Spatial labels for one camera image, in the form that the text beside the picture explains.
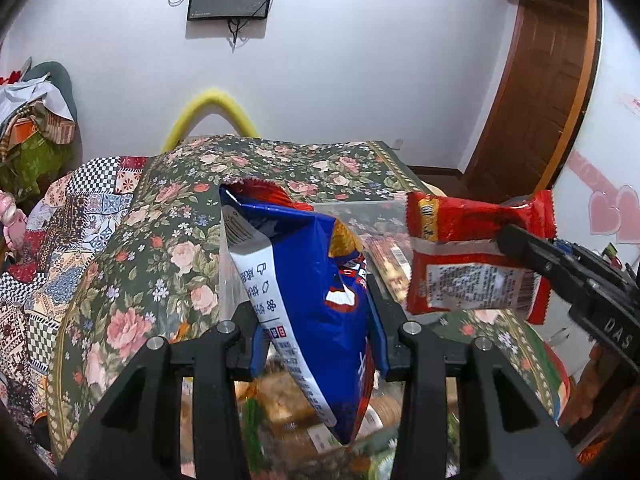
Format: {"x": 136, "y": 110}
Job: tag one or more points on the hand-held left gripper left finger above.
{"x": 242, "y": 355}

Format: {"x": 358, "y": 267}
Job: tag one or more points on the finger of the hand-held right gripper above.
{"x": 530, "y": 252}
{"x": 590, "y": 262}

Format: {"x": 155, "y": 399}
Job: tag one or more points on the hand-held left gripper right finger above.
{"x": 395, "y": 355}

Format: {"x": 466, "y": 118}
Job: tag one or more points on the red snack packet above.
{"x": 460, "y": 260}

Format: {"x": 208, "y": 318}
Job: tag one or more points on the blue snack bag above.
{"x": 310, "y": 270}

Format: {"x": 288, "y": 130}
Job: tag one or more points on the clear plastic container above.
{"x": 380, "y": 220}

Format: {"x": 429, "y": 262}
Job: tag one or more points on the clear bag of brown cookies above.
{"x": 387, "y": 265}

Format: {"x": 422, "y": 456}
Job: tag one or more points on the white cabinet with pink stickers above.
{"x": 615, "y": 160}

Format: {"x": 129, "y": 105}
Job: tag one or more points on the green floral blanket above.
{"x": 165, "y": 240}

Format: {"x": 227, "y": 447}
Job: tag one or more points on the brown wooden door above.
{"x": 540, "y": 85}

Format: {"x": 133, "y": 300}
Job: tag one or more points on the patchwork quilt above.
{"x": 65, "y": 240}

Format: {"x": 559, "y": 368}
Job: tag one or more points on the yellow foam tube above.
{"x": 215, "y": 96}

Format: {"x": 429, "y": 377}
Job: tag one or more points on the pink plush toy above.
{"x": 11, "y": 220}

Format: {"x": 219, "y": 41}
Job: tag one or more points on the pile of clothes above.
{"x": 35, "y": 130}

